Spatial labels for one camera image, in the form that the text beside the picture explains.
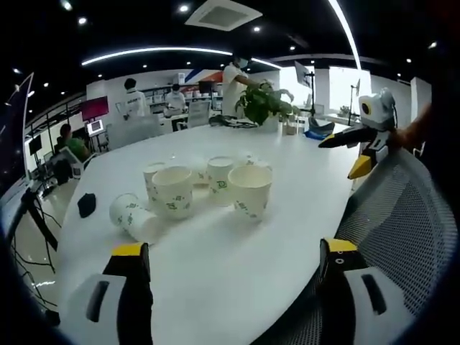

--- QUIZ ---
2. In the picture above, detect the small white monitor on stand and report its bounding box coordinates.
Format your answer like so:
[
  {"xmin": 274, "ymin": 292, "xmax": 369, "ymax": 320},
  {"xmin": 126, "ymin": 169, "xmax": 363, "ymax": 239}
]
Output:
[{"xmin": 87, "ymin": 119, "xmax": 110, "ymax": 152}]

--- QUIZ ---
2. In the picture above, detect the small black cloth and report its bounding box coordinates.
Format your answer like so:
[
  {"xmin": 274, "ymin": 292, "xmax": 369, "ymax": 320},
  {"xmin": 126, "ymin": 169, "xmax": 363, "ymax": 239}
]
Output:
[{"xmin": 77, "ymin": 193, "xmax": 98, "ymax": 219}]

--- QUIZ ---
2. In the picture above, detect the person's right hand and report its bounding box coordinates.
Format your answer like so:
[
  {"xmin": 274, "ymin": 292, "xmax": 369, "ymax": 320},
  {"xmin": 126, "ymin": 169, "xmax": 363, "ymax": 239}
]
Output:
[{"xmin": 392, "ymin": 103, "xmax": 432, "ymax": 149}]

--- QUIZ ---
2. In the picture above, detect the white office chair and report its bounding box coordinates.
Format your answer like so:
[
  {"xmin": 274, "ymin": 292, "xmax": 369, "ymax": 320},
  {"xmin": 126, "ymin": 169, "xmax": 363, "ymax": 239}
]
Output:
[{"xmin": 186, "ymin": 100, "xmax": 212, "ymax": 129}]

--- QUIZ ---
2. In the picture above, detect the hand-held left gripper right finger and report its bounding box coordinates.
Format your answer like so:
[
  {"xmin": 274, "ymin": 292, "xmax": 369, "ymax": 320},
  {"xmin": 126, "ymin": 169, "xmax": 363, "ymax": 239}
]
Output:
[{"xmin": 318, "ymin": 236, "xmax": 415, "ymax": 345}]

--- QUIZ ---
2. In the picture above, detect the pink display screen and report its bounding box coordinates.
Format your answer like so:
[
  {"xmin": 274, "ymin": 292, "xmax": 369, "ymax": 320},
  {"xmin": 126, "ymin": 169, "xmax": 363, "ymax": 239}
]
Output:
[{"xmin": 80, "ymin": 96, "xmax": 109, "ymax": 121}]

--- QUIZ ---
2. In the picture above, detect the curved ceiling light strip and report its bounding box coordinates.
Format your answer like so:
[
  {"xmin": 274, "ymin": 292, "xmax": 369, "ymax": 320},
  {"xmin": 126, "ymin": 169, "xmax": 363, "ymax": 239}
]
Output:
[
  {"xmin": 81, "ymin": 46, "xmax": 234, "ymax": 68},
  {"xmin": 328, "ymin": 0, "xmax": 362, "ymax": 73}
]

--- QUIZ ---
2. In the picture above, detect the monitor on black stand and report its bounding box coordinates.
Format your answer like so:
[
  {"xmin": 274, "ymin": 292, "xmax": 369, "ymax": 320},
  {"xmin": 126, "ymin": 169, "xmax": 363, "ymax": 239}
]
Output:
[{"xmin": 294, "ymin": 60, "xmax": 317, "ymax": 116}]

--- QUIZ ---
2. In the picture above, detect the black cables bundle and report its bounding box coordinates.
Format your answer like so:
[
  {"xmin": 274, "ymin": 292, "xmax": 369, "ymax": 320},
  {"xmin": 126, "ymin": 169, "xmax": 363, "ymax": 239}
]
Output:
[{"xmin": 208, "ymin": 114, "xmax": 259, "ymax": 129}]

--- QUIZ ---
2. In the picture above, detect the grey mesh office chair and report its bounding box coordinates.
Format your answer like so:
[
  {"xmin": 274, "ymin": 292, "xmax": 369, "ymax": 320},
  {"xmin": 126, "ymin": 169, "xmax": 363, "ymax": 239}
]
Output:
[{"xmin": 251, "ymin": 146, "xmax": 458, "ymax": 345}]

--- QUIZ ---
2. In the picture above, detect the black tripod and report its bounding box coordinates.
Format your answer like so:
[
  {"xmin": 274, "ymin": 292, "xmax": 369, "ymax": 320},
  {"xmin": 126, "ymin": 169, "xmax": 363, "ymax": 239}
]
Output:
[{"xmin": 9, "ymin": 189, "xmax": 59, "ymax": 275}]

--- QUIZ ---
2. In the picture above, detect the cluster of white paper cups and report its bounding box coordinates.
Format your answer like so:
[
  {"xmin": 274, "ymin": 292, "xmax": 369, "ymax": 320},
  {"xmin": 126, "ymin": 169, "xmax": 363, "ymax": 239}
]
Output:
[{"xmin": 109, "ymin": 153, "xmax": 273, "ymax": 246}]

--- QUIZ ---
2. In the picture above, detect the ceiling air conditioner vent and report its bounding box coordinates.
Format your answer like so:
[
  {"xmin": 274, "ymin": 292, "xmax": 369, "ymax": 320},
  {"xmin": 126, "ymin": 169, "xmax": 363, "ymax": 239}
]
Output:
[{"xmin": 184, "ymin": 0, "xmax": 264, "ymax": 32}]

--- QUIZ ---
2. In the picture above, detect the blue bag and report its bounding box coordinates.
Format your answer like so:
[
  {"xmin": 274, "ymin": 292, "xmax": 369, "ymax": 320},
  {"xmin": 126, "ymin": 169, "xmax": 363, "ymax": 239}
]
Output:
[{"xmin": 304, "ymin": 116, "xmax": 337, "ymax": 140}]

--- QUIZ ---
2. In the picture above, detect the green potted plant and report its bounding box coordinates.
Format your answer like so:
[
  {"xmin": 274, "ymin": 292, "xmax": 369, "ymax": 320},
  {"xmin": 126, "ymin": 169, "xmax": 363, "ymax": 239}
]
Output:
[{"xmin": 234, "ymin": 79, "xmax": 300, "ymax": 132}]

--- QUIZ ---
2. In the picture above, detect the small wooden box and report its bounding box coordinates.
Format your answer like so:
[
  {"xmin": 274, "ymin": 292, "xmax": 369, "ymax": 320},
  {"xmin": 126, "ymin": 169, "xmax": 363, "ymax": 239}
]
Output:
[{"xmin": 281, "ymin": 120, "xmax": 300, "ymax": 137}]

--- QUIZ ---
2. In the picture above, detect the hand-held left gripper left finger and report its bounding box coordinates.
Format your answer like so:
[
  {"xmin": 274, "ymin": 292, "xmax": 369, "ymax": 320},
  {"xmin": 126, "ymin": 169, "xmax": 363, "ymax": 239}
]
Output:
[{"xmin": 66, "ymin": 242, "xmax": 155, "ymax": 345}]

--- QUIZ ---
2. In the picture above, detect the white table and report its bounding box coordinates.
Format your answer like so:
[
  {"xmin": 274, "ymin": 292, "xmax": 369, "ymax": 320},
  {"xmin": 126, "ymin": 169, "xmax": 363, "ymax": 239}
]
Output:
[{"xmin": 57, "ymin": 121, "xmax": 364, "ymax": 345}]

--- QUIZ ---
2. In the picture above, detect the thin black stand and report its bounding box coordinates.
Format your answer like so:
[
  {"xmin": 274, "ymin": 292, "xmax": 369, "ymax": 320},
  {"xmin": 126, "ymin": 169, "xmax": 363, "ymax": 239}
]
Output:
[{"xmin": 349, "ymin": 78, "xmax": 362, "ymax": 127}]

